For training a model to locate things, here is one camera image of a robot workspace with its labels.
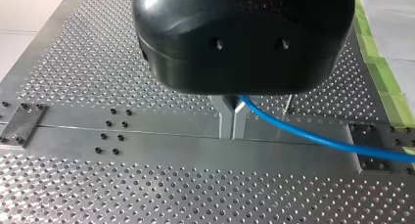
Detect blue cable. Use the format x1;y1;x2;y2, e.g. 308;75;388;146
239;94;415;164

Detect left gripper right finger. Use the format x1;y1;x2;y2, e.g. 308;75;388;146
232;94;262;141

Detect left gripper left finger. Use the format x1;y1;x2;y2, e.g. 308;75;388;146
209;94;234;141

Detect metal post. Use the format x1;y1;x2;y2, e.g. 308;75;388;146
282;93;294;115

